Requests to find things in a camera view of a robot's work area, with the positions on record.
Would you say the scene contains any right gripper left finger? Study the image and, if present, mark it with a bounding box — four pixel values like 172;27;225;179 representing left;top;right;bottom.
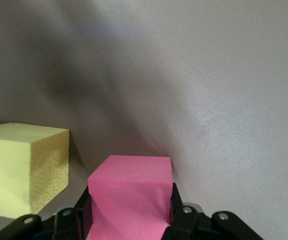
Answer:
53;186;94;240

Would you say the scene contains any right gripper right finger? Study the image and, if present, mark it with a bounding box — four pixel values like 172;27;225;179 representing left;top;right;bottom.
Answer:
161;182;209;240

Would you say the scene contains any red foam cube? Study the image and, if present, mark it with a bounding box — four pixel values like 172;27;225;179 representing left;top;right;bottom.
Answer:
87;154;172;240

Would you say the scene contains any yellow foam cube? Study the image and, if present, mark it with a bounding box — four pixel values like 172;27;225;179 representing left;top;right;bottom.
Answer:
0;122;71;216

